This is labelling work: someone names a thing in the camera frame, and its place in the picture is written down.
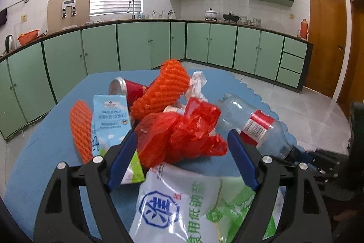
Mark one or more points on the large orange foam net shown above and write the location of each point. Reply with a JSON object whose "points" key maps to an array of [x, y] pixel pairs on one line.
{"points": [[165, 89]]}

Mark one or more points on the wooden cutting board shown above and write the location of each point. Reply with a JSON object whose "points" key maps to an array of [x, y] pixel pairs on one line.
{"points": [[54, 18]]}

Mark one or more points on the metal towel rail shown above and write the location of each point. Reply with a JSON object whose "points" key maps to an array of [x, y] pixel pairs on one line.
{"points": [[17, 4]]}

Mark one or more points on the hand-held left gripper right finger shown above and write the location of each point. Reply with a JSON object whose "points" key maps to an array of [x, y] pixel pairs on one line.
{"points": [[241, 160]]}

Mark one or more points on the white and green salt bag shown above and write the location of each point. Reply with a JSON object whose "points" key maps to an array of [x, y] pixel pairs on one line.
{"points": [[176, 203]]}

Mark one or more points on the red plastic bag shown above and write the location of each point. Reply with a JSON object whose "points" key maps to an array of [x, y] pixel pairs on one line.
{"points": [[182, 134]]}

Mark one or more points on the glass jar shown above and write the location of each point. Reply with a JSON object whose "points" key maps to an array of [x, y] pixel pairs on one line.
{"points": [[243, 19], [256, 22]]}

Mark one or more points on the blue milk carton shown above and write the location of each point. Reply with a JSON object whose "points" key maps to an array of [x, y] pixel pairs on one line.
{"points": [[111, 120]]}

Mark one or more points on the red drink can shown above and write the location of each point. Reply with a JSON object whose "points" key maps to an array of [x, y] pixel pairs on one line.
{"points": [[133, 89]]}

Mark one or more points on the clear plastic bottle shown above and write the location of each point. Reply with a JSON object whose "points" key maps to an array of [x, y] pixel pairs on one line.
{"points": [[236, 112]]}

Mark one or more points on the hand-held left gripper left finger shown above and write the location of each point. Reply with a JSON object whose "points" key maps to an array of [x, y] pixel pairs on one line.
{"points": [[125, 159]]}

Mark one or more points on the black wok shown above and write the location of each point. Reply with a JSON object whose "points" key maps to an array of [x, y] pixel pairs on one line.
{"points": [[230, 17]]}

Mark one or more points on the orange plastic basin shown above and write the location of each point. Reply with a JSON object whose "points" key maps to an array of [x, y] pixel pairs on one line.
{"points": [[28, 37]]}

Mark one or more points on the metal kitchen faucet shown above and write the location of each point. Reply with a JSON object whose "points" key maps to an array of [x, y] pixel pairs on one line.
{"points": [[131, 5]]}

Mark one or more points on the dark hanging towel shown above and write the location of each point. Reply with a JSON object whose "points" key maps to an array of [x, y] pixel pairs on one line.
{"points": [[2, 16]]}

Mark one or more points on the white crumpled paper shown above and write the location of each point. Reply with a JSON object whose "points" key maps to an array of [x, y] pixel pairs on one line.
{"points": [[196, 86]]}

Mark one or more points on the wooden door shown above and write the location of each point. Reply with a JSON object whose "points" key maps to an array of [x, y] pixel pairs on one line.
{"points": [[324, 41], [357, 55]]}

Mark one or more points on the white hanger bracket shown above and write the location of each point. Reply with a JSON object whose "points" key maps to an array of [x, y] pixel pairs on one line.
{"points": [[68, 8]]}

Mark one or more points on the small orange foam net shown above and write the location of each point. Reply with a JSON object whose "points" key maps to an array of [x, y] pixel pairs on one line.
{"points": [[81, 129]]}

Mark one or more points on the white cooking pot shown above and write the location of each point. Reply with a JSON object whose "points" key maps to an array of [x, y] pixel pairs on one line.
{"points": [[210, 14]]}

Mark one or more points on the blue table mat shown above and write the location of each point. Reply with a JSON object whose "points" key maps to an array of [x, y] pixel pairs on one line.
{"points": [[57, 132]]}

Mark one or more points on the green base cabinets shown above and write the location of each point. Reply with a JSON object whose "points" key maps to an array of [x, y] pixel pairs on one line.
{"points": [[130, 46]]}

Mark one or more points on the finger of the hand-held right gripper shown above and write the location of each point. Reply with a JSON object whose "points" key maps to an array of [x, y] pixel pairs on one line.
{"points": [[327, 160]]}

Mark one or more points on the steel electric kettle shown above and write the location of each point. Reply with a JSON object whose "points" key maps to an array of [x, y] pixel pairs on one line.
{"points": [[10, 43]]}

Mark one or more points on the small metal kettle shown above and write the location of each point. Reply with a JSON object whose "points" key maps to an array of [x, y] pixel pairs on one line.
{"points": [[170, 13]]}

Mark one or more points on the red thermos flask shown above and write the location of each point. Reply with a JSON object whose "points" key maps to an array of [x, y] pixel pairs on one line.
{"points": [[304, 29]]}

